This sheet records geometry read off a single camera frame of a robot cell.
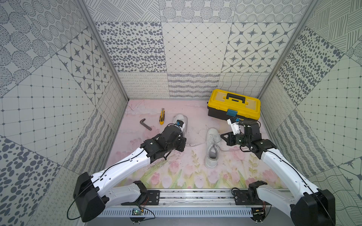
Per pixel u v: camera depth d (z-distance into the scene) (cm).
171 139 57
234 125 73
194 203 73
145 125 104
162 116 107
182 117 104
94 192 38
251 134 61
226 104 97
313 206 38
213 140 86
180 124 67
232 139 70
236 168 84
